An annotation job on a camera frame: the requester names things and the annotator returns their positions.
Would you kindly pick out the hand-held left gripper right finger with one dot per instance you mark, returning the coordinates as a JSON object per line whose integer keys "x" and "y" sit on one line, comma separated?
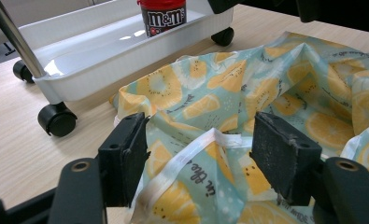
{"x": 281, "y": 161}

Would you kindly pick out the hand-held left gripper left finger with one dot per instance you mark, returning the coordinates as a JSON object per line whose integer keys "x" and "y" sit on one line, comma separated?
{"x": 123, "y": 161}

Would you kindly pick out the red lid candy jar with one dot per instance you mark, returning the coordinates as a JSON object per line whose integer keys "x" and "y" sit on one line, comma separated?
{"x": 163, "y": 17}

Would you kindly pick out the lemon print fabric bag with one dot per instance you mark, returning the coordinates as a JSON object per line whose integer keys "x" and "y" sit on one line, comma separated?
{"x": 235, "y": 93}

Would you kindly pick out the white two-tier trolley cart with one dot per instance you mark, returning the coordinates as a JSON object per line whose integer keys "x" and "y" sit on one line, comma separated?
{"x": 95, "y": 59}

